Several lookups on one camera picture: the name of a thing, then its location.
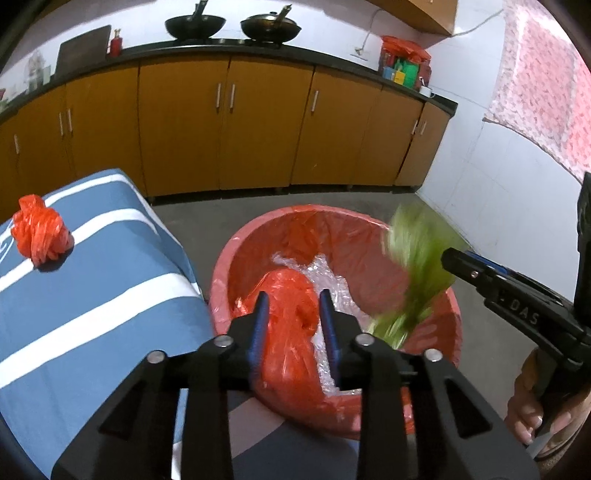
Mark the dark wooden cutting board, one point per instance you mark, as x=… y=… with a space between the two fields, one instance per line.
x=83 y=50

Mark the short orange wall cabinet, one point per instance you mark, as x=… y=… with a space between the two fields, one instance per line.
x=415 y=14

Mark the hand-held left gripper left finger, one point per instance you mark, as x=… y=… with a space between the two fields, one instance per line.
x=256 y=332

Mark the red plastic bag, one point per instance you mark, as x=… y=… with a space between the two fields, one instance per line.
x=288 y=300
x=41 y=235

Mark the orange lower kitchen cabinets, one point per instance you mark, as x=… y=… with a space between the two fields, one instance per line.
x=184 y=124

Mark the white wall outlet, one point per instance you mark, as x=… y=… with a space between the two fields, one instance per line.
x=362 y=52

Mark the red bottle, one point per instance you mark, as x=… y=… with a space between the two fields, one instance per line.
x=116 y=45

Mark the red bag of colourful boxes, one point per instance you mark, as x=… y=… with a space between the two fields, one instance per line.
x=405 y=62

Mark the yellow-green plastic wrapper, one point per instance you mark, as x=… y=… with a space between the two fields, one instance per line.
x=415 y=258

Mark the pink patterned hanging cloth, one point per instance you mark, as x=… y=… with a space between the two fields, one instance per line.
x=545 y=78

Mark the black kitchen countertop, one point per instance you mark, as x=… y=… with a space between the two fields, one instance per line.
x=323 y=62

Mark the white cup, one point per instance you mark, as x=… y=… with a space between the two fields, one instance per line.
x=425 y=91

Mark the red plastic basin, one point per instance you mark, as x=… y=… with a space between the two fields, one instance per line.
x=351 y=240

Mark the clear glass jar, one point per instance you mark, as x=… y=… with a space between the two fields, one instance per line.
x=38 y=69

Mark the black wok with lid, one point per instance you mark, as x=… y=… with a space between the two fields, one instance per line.
x=270 y=28

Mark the large clear plastic wrap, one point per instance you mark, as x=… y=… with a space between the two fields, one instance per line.
x=325 y=279

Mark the blue white striped cloth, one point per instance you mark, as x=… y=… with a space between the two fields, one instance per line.
x=92 y=277

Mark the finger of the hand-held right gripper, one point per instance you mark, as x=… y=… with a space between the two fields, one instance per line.
x=461 y=268
x=489 y=266

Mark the person's right hand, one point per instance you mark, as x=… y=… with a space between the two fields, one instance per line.
x=524 y=401

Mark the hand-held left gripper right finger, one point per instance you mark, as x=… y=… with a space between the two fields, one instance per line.
x=328 y=332

